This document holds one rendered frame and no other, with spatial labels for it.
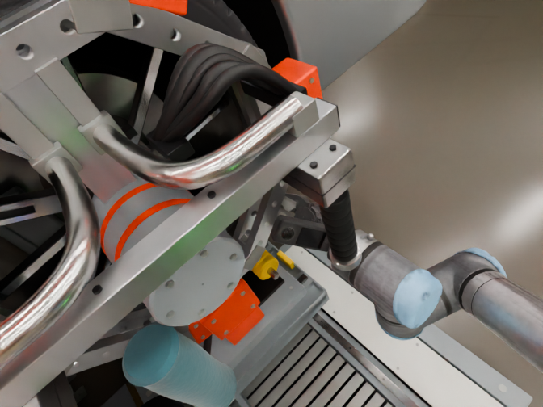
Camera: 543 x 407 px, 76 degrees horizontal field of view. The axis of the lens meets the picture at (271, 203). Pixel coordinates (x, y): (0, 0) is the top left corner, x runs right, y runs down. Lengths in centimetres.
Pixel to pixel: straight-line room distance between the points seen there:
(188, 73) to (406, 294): 43
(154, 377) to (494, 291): 53
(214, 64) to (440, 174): 134
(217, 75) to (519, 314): 52
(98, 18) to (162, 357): 42
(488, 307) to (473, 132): 122
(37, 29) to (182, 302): 31
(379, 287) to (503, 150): 123
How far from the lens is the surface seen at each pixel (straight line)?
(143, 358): 57
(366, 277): 60
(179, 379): 59
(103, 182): 48
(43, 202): 59
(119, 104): 67
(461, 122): 184
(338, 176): 36
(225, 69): 35
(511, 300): 65
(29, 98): 43
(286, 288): 110
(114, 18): 42
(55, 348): 33
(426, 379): 115
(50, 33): 41
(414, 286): 58
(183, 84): 37
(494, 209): 153
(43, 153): 44
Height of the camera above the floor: 120
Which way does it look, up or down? 49 degrees down
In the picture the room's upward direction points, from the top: 24 degrees counter-clockwise
